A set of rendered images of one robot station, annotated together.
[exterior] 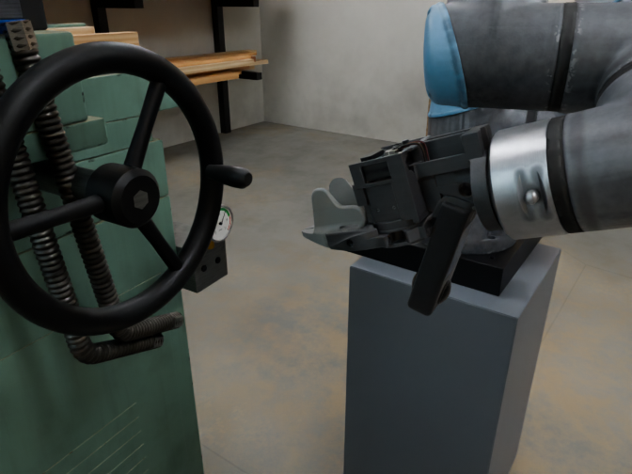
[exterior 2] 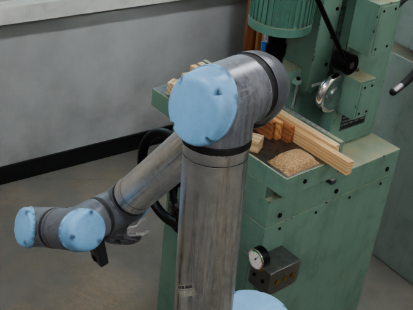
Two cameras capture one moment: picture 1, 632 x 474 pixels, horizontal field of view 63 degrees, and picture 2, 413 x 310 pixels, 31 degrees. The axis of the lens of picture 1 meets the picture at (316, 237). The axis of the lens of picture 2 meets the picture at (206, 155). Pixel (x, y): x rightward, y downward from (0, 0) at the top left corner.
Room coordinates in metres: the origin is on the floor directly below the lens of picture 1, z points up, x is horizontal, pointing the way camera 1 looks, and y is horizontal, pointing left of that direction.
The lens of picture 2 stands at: (1.06, -1.44, 1.93)
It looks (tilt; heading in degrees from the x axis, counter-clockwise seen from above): 31 degrees down; 106
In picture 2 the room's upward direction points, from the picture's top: 7 degrees clockwise
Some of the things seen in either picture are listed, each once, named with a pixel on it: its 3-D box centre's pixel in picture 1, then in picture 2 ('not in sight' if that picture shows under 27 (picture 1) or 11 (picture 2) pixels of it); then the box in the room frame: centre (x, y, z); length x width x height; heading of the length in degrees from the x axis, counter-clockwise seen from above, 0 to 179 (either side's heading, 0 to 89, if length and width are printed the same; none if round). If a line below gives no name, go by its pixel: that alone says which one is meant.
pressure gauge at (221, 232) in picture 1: (213, 227); (259, 259); (0.78, 0.17, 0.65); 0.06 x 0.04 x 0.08; 149
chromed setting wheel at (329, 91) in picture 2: not in sight; (332, 92); (0.84, 0.53, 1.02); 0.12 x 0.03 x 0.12; 59
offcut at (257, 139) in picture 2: not in sight; (253, 142); (0.68, 0.32, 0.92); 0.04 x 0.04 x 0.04; 87
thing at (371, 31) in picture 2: not in sight; (373, 24); (0.91, 0.59, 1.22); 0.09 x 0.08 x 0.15; 59
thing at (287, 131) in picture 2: not in sight; (260, 115); (0.66, 0.47, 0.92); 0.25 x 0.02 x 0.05; 149
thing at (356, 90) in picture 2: not in sight; (353, 93); (0.90, 0.56, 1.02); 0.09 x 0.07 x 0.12; 149
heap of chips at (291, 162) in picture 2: not in sight; (294, 157); (0.80, 0.30, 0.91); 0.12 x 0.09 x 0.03; 59
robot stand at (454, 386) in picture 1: (444, 373); not in sight; (0.87, -0.27, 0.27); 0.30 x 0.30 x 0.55; 55
